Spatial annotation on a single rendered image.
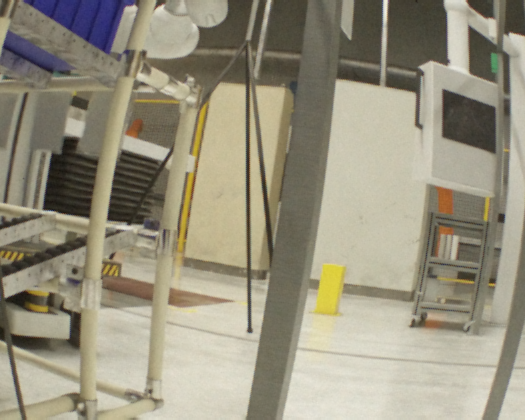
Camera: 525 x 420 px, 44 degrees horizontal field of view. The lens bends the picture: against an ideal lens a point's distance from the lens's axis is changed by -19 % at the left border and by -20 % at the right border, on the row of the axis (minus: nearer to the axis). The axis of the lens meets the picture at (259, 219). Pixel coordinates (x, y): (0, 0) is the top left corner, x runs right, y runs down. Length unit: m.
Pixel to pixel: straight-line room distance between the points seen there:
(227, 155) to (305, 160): 6.56
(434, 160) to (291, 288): 3.20
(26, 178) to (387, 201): 5.38
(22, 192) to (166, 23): 0.77
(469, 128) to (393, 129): 2.93
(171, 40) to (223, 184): 5.52
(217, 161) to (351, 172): 1.38
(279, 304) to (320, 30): 0.52
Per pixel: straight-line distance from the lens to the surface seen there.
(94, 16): 1.20
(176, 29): 2.46
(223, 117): 8.02
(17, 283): 0.99
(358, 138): 7.55
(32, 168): 2.47
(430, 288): 4.90
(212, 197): 7.94
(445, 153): 4.55
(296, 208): 1.38
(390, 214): 7.42
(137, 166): 3.88
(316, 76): 1.41
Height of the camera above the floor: 0.49
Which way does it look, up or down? 1 degrees up
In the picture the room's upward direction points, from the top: 9 degrees clockwise
